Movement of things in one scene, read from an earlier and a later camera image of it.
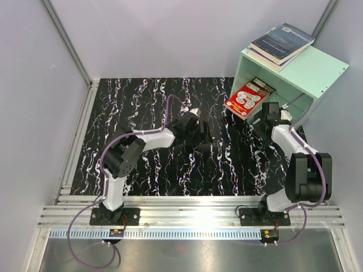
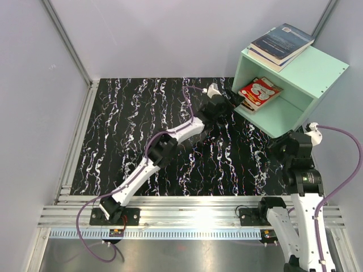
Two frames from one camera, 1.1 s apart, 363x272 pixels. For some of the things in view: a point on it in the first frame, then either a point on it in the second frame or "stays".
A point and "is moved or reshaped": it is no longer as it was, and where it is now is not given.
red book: (244, 102) is moved or reshaped
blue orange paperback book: (267, 62) stays
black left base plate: (133, 217) stays
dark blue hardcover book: (282, 42) stays
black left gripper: (198, 140) → (235, 100)
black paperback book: (263, 85) → (246, 104)
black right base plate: (260, 217) stays
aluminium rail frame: (185, 212) stays
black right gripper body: (258, 129) → (278, 149)
